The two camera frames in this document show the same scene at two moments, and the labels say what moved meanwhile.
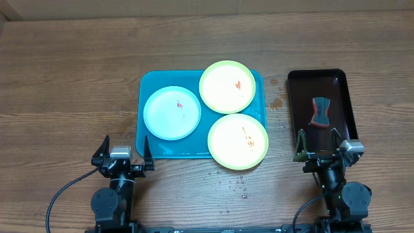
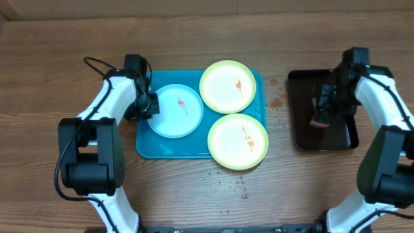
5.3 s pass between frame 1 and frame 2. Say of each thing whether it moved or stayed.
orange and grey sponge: stayed
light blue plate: stayed
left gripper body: moved
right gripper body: moved
